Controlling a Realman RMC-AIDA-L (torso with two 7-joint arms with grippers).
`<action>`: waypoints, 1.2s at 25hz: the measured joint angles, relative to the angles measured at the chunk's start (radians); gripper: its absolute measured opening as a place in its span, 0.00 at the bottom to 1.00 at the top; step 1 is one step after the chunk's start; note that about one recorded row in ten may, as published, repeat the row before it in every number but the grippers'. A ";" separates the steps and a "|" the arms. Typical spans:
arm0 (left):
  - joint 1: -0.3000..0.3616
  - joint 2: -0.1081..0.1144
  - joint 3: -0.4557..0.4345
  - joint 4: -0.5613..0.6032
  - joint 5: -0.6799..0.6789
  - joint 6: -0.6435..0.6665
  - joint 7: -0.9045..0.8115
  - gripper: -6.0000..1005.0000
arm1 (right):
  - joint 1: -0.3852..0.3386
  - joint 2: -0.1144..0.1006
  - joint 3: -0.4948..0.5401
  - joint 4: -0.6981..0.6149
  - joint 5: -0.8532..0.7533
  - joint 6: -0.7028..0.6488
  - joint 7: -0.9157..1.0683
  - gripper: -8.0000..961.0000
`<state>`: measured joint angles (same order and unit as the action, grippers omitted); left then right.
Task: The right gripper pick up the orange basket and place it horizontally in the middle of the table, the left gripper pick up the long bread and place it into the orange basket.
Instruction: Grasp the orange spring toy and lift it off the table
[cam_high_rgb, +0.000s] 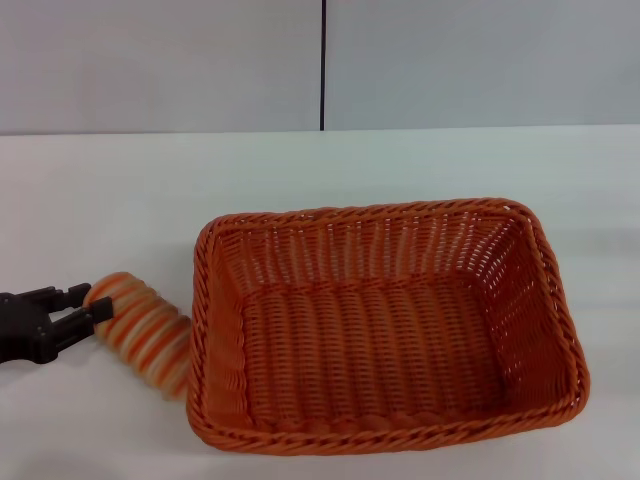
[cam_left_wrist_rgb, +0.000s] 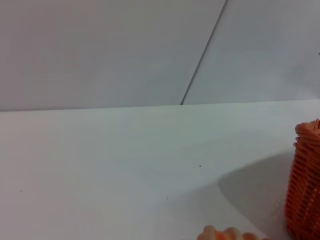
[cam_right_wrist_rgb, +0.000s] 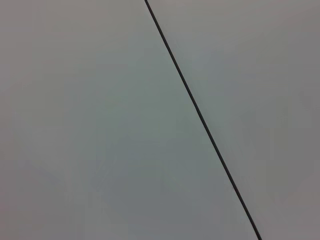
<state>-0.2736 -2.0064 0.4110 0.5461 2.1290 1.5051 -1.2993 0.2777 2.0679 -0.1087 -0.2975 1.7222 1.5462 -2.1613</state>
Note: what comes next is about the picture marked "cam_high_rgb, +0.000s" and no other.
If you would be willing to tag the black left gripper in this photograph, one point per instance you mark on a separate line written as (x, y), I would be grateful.
(22, 325)

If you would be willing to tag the orange white striped bread roll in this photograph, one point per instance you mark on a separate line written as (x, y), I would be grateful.
(145, 335)

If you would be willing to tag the orange woven plastic basket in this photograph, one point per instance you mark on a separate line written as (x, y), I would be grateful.
(380, 345)

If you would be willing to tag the black vertical wall strip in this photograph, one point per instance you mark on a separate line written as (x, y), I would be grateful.
(323, 65)

